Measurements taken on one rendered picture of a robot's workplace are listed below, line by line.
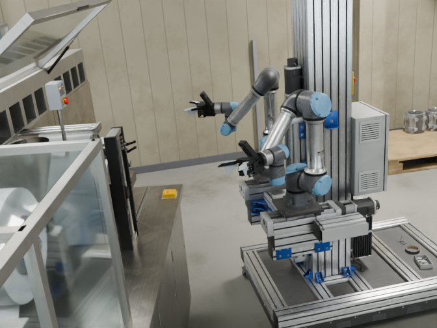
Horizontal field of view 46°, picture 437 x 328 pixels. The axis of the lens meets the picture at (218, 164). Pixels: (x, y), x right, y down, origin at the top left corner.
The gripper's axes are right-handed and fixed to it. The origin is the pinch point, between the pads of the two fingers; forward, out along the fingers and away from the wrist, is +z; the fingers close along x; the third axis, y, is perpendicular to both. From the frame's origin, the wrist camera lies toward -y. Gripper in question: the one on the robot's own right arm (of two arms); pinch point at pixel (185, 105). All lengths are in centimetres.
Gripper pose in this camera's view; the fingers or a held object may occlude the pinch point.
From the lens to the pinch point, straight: 345.6
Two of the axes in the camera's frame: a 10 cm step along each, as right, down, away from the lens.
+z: -9.7, -0.1, 2.5
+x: 2.2, -4.8, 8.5
